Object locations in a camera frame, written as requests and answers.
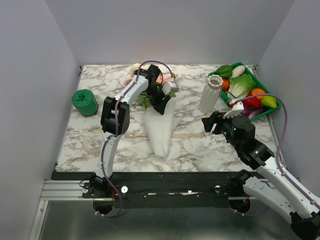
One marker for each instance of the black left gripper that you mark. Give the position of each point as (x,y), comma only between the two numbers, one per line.
(159,105)

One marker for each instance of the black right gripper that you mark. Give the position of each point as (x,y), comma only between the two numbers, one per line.
(215,117)

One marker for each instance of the white wrapping paper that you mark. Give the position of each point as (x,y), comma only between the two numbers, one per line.
(160,128)

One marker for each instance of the cream ribbon with gold letters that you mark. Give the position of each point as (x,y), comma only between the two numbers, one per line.
(136,130)

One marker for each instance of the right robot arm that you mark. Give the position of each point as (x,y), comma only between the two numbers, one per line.
(287,196)

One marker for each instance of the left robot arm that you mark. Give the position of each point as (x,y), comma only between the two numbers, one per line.
(115,121)

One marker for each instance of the white ribbed vase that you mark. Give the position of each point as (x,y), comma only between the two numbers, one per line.
(210,94)

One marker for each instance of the green plastic basket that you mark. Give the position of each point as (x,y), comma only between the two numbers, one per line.
(226,99)

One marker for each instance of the toy purple eggplant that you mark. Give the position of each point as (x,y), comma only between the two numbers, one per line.
(252,113)

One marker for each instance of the small orange toy vegetable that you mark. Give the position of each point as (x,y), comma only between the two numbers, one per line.
(225,84)

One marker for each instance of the toy green cabbage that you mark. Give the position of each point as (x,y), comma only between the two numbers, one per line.
(240,86)

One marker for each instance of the toy red pepper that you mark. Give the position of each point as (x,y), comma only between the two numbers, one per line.
(252,103)

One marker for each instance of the green toy bell pepper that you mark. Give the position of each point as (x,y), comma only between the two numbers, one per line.
(225,71)

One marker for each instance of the toy orange fruit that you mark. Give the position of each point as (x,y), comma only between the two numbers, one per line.
(258,92)

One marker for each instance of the white toy radish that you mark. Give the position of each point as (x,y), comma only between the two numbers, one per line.
(238,71)

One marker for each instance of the toy yellow-green pear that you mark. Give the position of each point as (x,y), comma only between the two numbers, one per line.
(269,101)

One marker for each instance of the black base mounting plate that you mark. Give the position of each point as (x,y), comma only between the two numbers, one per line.
(161,190)

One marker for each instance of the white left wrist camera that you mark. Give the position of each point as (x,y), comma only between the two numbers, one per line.
(169,87)

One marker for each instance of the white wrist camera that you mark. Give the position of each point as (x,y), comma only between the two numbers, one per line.
(236,107)
(169,87)

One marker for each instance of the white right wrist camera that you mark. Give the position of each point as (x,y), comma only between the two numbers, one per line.
(236,107)

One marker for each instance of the aluminium frame rail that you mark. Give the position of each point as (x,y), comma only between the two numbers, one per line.
(58,213)

